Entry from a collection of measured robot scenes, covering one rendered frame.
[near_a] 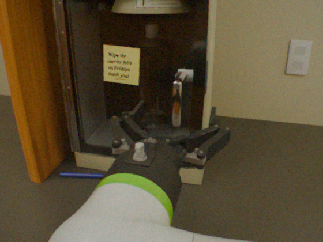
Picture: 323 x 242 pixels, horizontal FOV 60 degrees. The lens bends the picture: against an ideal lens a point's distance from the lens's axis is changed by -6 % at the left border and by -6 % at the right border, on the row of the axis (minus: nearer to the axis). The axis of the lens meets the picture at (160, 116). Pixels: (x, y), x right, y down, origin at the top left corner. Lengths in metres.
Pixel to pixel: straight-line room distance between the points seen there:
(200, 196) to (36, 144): 0.39
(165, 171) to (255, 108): 0.77
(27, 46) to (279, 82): 0.77
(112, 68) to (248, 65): 0.54
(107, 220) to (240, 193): 0.48
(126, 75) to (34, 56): 0.21
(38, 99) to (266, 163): 0.59
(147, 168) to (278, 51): 0.77
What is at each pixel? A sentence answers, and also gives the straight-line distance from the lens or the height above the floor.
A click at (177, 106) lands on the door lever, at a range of 0.54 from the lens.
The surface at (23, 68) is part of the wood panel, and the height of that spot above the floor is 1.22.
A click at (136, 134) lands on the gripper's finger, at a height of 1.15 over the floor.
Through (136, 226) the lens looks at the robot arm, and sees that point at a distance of 0.25.
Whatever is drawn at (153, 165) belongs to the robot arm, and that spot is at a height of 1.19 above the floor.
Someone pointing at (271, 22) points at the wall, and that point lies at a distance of 1.00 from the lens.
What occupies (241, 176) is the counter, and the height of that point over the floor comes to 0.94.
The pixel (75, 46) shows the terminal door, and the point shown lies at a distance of 0.64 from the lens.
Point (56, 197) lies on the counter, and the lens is 0.70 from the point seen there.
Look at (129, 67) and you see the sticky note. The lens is 0.60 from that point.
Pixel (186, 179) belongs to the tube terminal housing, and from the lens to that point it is 0.70.
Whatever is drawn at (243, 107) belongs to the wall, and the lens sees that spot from 1.07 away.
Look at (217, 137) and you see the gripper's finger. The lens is 0.45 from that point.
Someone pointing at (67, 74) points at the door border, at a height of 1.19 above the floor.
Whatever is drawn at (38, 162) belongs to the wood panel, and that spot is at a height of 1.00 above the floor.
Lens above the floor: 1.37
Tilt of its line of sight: 25 degrees down
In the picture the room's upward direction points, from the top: straight up
